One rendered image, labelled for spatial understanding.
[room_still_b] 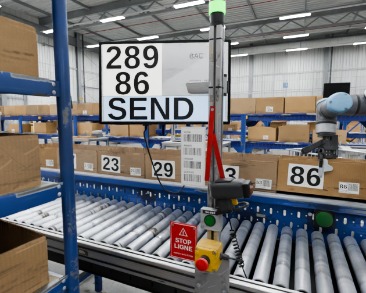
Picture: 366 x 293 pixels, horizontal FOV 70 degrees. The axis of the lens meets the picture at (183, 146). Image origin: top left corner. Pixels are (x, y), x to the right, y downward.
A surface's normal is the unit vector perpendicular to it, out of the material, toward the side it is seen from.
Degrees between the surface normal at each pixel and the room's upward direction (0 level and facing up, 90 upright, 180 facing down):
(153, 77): 86
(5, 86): 90
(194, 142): 90
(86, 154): 90
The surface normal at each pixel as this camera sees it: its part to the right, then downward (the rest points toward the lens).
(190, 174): -0.41, 0.10
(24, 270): 0.89, 0.06
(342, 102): -0.27, -0.11
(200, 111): -0.07, 0.04
